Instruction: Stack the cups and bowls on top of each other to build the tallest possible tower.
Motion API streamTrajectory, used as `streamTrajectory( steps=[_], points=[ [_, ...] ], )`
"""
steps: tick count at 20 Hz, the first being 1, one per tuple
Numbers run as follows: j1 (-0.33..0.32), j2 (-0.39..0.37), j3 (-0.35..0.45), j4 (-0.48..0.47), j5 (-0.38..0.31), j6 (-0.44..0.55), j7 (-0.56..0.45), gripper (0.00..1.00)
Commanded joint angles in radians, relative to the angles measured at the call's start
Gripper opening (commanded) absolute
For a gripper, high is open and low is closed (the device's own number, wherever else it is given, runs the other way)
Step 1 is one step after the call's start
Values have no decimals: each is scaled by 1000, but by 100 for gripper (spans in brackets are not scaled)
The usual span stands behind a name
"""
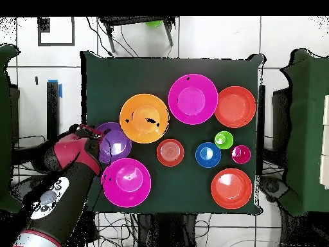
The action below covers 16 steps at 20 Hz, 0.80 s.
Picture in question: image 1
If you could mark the purple bowl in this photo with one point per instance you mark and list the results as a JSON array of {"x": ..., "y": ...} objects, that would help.
[{"x": 115, "y": 146}]

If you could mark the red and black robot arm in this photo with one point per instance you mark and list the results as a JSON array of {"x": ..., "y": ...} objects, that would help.
[{"x": 69, "y": 193}]

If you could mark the orange bowl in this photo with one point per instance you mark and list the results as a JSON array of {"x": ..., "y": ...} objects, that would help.
[{"x": 144, "y": 121}]

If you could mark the blue tape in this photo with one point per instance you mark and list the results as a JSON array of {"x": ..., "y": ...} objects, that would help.
[{"x": 60, "y": 91}]

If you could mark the pink bowl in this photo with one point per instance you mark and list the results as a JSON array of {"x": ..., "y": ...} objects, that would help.
[
  {"x": 127, "y": 184},
  {"x": 192, "y": 100}
]

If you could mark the dark green tablecloth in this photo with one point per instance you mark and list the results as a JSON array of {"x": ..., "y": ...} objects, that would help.
[{"x": 128, "y": 74}]

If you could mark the small red bowl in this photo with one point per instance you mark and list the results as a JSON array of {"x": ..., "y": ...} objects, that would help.
[{"x": 170, "y": 152}]

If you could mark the green cloth side table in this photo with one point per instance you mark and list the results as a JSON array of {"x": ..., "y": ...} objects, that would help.
[
  {"x": 5, "y": 103},
  {"x": 308, "y": 128}
]

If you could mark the blue bowl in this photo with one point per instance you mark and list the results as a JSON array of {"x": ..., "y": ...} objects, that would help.
[{"x": 208, "y": 155}]

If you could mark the black stool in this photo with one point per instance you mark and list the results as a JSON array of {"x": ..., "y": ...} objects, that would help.
[{"x": 133, "y": 20}]

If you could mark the lime green bowl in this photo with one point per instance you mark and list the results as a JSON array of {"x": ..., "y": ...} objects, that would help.
[{"x": 154, "y": 23}]

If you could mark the green cup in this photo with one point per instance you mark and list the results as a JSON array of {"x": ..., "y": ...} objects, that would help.
[{"x": 224, "y": 140}]

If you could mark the shallow red-orange bowl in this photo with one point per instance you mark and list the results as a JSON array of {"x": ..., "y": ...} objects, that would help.
[{"x": 235, "y": 106}]

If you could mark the red cup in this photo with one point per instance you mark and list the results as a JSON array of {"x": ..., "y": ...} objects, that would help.
[{"x": 240, "y": 154}]

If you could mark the deep red-orange bowl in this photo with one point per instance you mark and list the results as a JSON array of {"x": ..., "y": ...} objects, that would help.
[{"x": 231, "y": 189}]

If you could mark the black office chair base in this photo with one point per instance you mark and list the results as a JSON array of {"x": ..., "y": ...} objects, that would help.
[{"x": 272, "y": 187}]

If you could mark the white boxes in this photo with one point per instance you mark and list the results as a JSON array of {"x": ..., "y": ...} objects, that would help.
[{"x": 326, "y": 167}]

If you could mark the black table frame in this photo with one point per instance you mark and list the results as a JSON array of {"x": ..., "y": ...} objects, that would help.
[
  {"x": 261, "y": 115},
  {"x": 52, "y": 110}
]

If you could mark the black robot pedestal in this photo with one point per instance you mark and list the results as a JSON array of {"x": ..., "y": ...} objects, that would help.
[{"x": 164, "y": 231}]

